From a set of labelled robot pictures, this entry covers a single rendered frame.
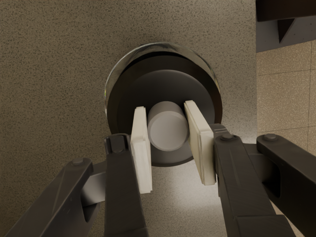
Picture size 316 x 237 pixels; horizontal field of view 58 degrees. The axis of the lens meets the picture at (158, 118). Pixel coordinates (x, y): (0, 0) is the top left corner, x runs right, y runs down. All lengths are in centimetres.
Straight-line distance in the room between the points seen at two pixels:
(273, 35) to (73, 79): 118
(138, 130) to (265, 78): 142
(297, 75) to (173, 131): 145
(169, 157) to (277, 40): 134
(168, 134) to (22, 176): 43
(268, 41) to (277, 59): 11
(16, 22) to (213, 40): 32
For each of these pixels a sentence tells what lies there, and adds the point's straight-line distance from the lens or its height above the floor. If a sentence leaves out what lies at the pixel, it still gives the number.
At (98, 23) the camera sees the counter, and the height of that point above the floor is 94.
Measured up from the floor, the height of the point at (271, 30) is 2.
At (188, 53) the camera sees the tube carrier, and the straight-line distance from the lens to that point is 26.
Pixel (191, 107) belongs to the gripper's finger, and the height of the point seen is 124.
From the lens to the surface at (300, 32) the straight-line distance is 158.
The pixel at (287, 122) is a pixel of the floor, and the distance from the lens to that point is 166.
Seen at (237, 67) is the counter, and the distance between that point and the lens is 51.
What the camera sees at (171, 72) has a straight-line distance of 21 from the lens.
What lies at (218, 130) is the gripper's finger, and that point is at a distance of 17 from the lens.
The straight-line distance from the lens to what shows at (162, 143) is 19.
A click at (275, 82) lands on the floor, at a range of 158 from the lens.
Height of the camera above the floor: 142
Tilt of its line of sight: 73 degrees down
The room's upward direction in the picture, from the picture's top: 173 degrees clockwise
